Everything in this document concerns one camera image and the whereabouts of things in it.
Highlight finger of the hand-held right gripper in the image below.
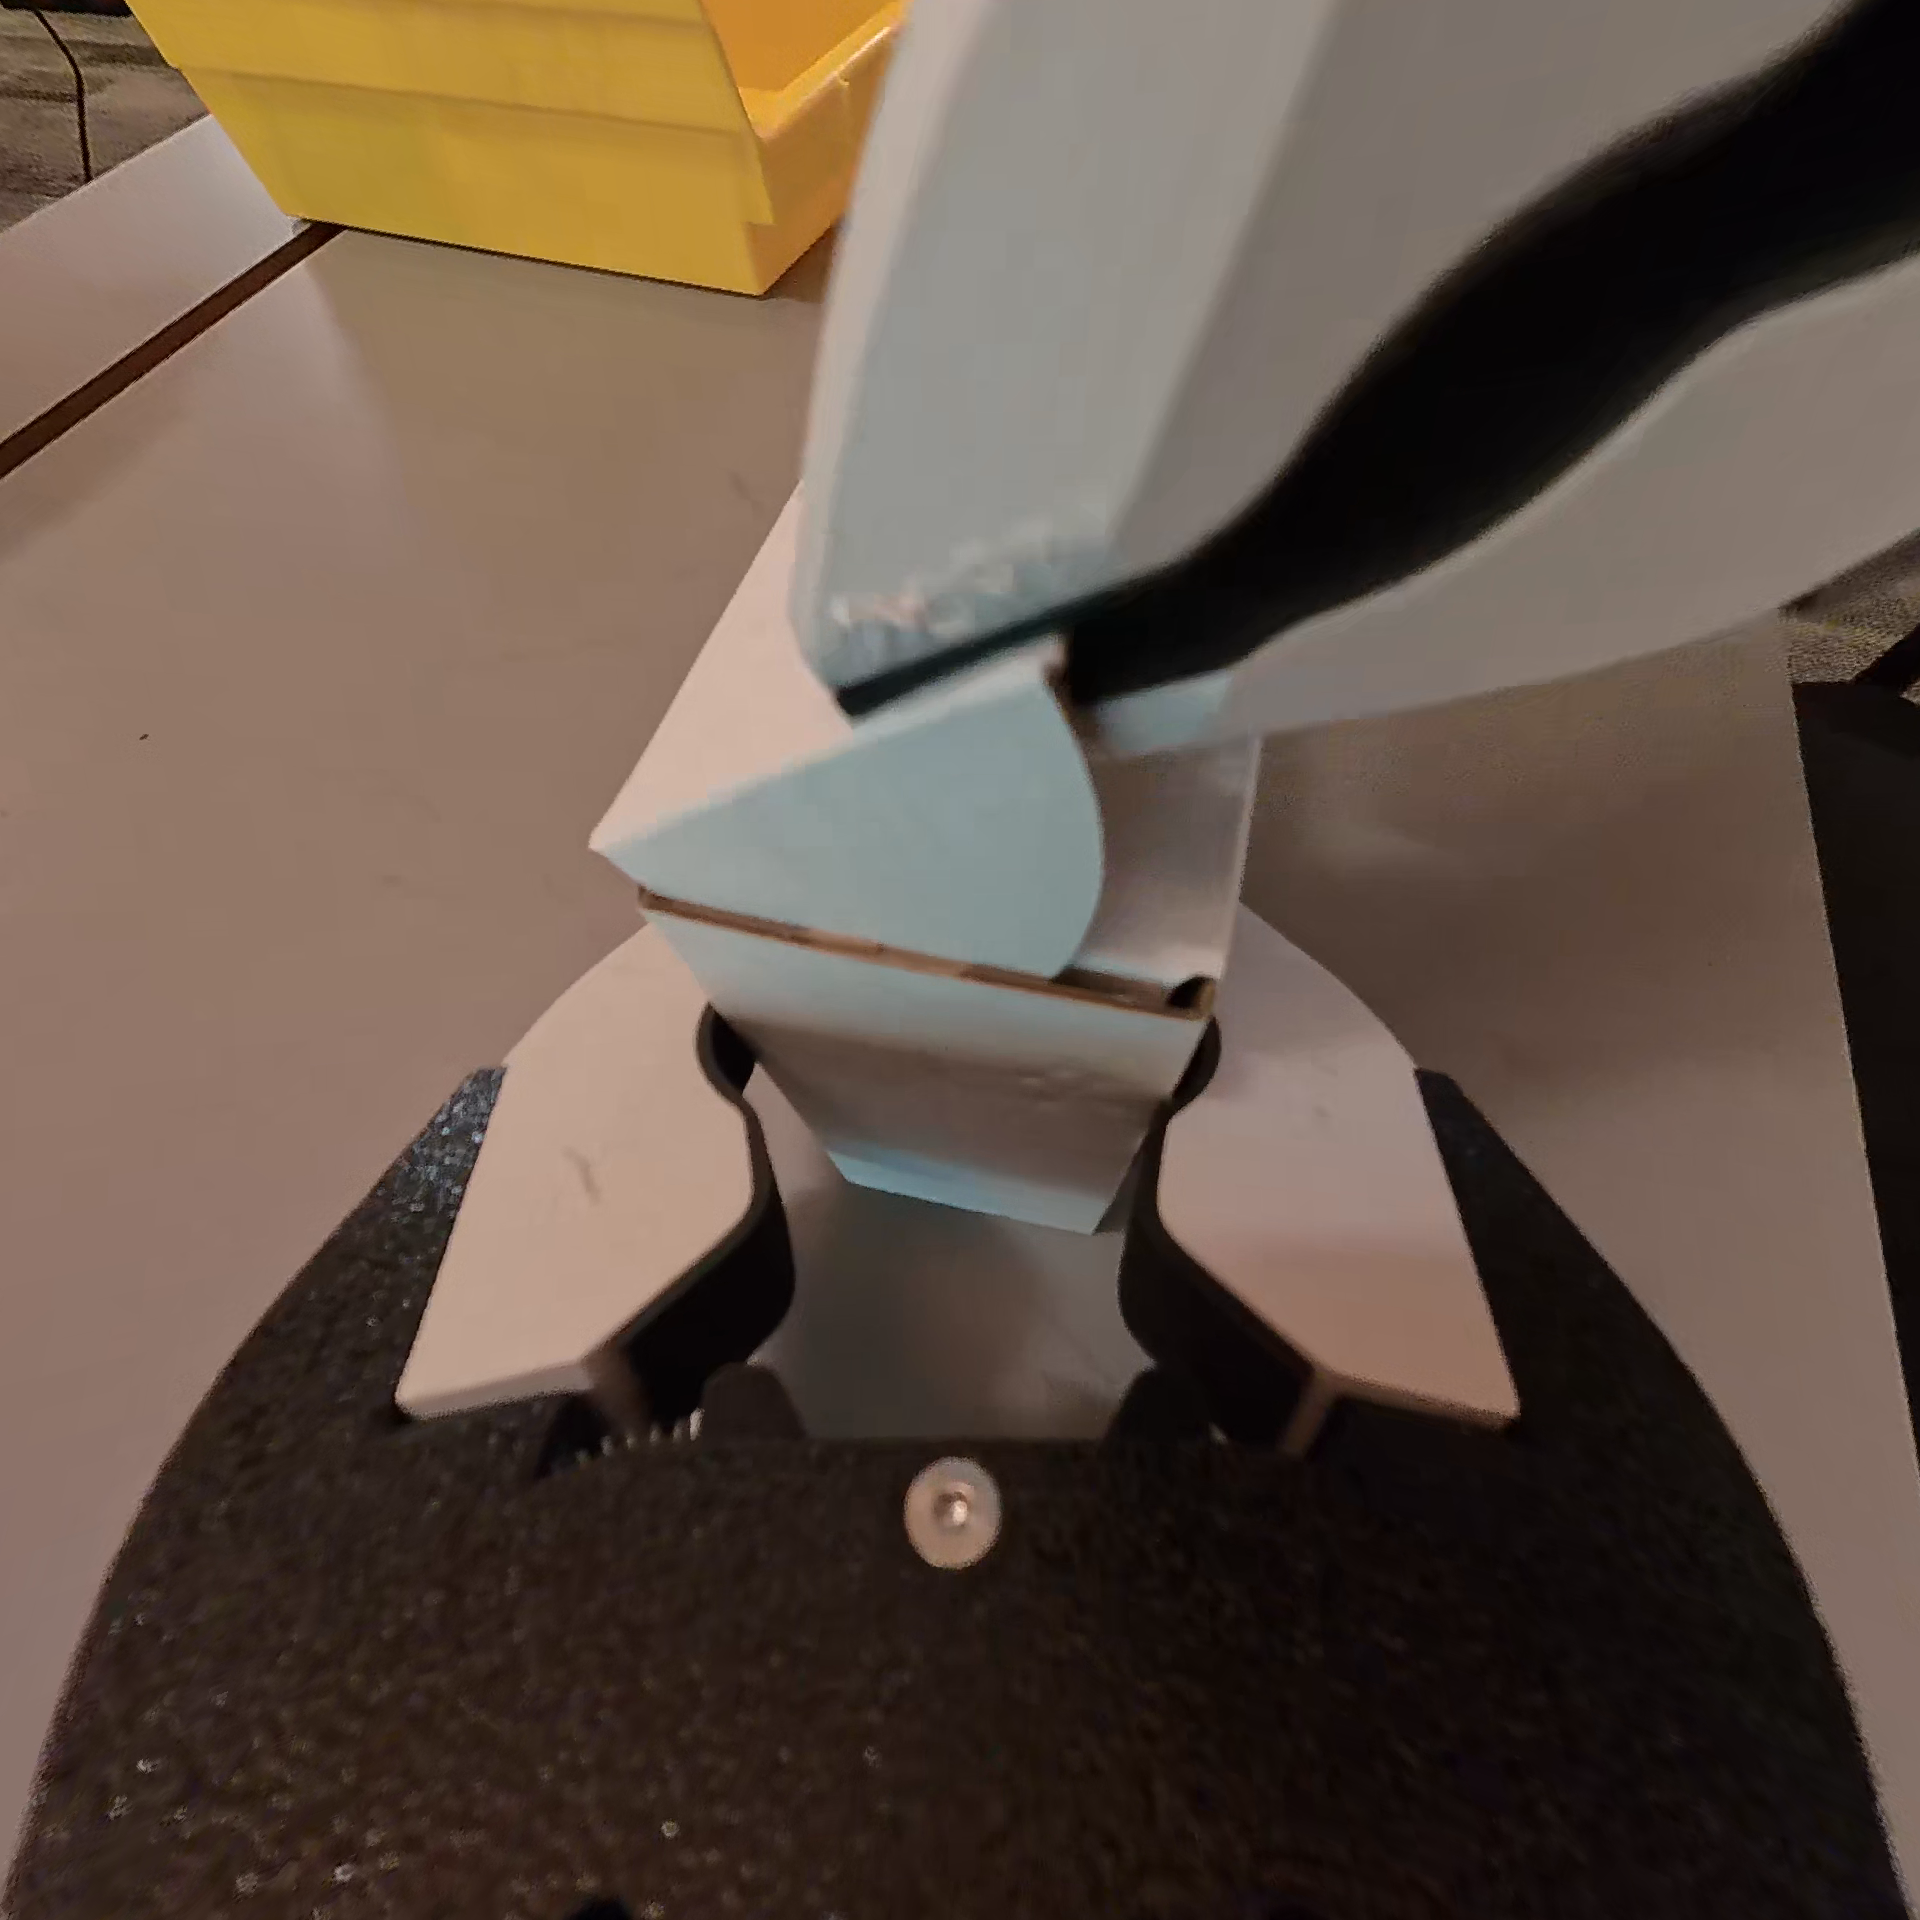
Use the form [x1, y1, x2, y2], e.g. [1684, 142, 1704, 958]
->
[786, 0, 1864, 720]
[1056, 0, 1920, 757]

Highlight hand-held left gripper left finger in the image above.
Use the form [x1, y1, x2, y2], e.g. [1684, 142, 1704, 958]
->
[393, 927, 799, 1427]

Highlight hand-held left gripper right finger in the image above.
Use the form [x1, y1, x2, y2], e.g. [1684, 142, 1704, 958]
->
[1119, 908, 1521, 1455]

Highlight white cardboard box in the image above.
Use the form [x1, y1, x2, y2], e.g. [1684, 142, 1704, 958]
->
[587, 480, 1264, 1238]

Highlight person's black pants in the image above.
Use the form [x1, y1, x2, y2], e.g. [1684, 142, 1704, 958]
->
[1792, 673, 1920, 1443]

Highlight yellow plastic bin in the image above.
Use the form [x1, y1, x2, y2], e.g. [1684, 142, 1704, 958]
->
[128, 0, 911, 296]

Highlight black cable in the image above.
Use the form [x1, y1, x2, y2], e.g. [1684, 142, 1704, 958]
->
[29, 0, 98, 174]

